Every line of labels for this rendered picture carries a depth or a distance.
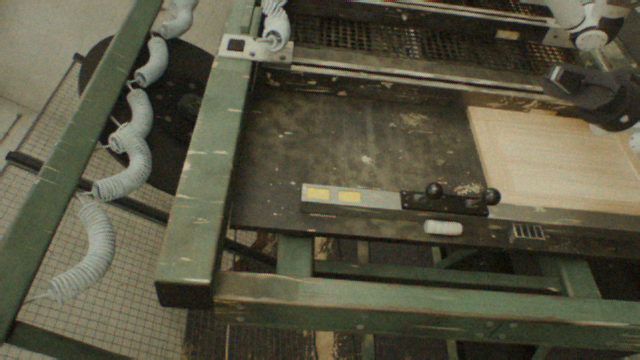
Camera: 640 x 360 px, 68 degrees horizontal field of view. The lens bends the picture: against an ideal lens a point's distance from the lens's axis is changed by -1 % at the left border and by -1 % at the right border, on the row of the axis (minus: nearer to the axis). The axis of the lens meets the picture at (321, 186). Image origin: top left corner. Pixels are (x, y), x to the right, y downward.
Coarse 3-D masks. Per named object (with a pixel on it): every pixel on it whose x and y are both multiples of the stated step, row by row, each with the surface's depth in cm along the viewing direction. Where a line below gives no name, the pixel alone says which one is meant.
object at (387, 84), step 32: (288, 64) 127; (320, 64) 131; (352, 64) 133; (352, 96) 134; (384, 96) 134; (416, 96) 134; (448, 96) 134; (480, 96) 134; (512, 96) 133; (544, 96) 135
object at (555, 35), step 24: (288, 0) 157; (312, 0) 157; (336, 0) 157; (360, 0) 158; (384, 0) 161; (408, 0) 162; (408, 24) 163; (432, 24) 163; (456, 24) 163; (480, 24) 163; (504, 24) 163; (528, 24) 162; (552, 24) 164
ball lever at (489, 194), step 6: (486, 192) 96; (492, 192) 95; (498, 192) 95; (486, 198) 96; (492, 198) 95; (498, 198) 95; (468, 204) 106; (474, 204) 104; (486, 204) 97; (492, 204) 96
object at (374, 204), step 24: (336, 192) 106; (360, 192) 107; (384, 192) 107; (360, 216) 107; (384, 216) 107; (408, 216) 107; (432, 216) 106; (456, 216) 106; (504, 216) 107; (528, 216) 108; (552, 216) 109; (576, 216) 110; (600, 216) 111; (624, 216) 112
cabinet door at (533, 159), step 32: (480, 128) 130; (512, 128) 132; (544, 128) 134; (576, 128) 136; (480, 160) 124; (512, 160) 124; (544, 160) 125; (576, 160) 127; (608, 160) 129; (512, 192) 116; (544, 192) 117; (576, 192) 119; (608, 192) 120
